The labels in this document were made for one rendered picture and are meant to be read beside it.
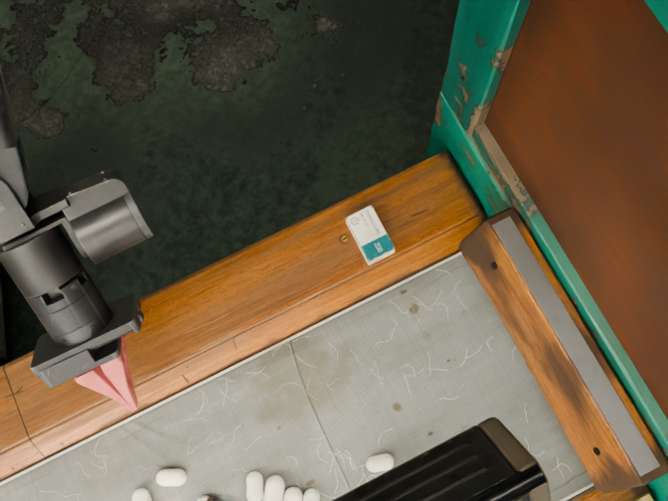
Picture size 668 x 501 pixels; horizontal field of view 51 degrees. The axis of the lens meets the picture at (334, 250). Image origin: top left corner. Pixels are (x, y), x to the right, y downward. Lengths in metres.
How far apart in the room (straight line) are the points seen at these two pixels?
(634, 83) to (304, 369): 0.49
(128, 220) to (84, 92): 1.28
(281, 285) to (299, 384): 0.12
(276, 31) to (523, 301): 1.27
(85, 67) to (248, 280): 1.20
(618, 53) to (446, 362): 0.44
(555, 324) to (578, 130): 0.22
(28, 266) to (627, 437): 0.57
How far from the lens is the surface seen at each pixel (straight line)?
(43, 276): 0.66
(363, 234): 0.82
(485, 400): 0.84
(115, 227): 0.64
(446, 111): 0.83
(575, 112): 0.60
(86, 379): 0.69
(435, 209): 0.85
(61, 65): 1.97
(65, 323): 0.67
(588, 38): 0.54
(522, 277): 0.74
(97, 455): 0.88
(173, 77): 1.86
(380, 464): 0.81
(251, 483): 0.82
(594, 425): 0.76
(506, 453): 0.48
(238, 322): 0.83
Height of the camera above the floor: 1.57
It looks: 75 degrees down
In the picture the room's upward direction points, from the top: 9 degrees counter-clockwise
